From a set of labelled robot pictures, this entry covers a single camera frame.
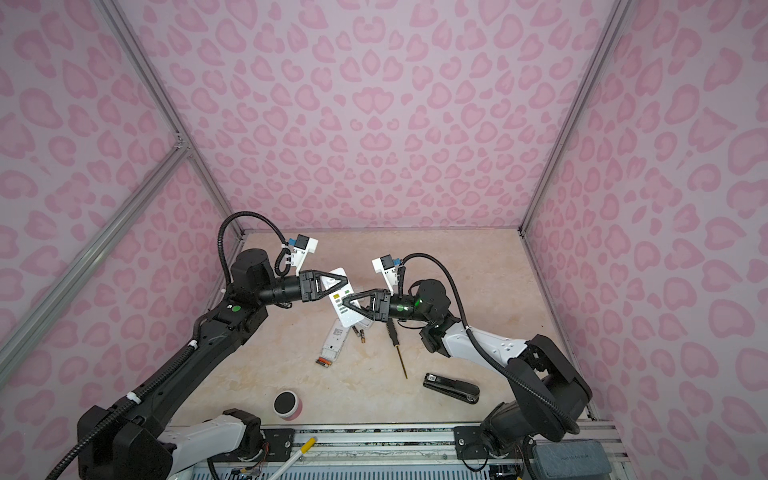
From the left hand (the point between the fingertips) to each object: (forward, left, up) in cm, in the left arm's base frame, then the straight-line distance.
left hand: (345, 278), depth 66 cm
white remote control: (-2, +8, -31) cm, 32 cm away
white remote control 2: (-6, 0, -5) cm, 8 cm away
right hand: (-6, -1, -3) cm, 6 cm away
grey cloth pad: (-32, -50, -28) cm, 66 cm away
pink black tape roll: (-19, +17, -27) cm, 37 cm away
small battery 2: (0, -1, -32) cm, 32 cm away
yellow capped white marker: (-28, +12, -32) cm, 44 cm away
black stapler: (-16, -28, -30) cm, 44 cm away
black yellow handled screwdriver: (+1, -10, -30) cm, 32 cm away
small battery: (+3, +1, -32) cm, 32 cm away
